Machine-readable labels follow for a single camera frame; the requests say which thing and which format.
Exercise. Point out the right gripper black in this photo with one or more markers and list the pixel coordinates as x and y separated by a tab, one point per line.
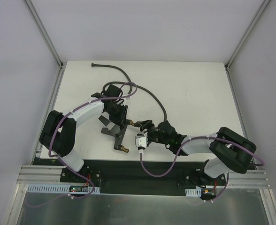
148	129

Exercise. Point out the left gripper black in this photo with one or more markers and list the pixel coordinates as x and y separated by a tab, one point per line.
123	125

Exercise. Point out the dark grey faucet valve fitting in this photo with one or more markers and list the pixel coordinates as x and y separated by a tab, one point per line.
116	130

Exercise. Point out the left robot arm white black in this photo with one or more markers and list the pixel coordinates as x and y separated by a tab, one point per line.
59	132

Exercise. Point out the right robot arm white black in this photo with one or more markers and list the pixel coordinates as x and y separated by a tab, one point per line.
232	151

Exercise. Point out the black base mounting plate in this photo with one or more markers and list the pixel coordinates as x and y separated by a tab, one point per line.
131	178

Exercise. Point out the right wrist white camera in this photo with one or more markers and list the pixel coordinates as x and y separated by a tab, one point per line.
141	141

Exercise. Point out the left aluminium frame post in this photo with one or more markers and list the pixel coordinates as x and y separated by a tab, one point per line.
43	32

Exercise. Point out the aluminium frame post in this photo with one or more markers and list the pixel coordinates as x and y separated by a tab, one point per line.
43	32
250	28

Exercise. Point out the right white cable duct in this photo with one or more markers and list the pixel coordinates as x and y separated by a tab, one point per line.
193	192

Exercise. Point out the white cable duct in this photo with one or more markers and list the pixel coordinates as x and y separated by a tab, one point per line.
62	189
193	192

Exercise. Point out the right aluminium frame post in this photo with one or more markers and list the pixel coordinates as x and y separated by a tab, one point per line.
250	28

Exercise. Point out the front aluminium rail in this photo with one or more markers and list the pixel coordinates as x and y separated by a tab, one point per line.
253	179

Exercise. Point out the left white cable duct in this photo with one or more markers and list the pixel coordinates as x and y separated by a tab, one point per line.
62	189

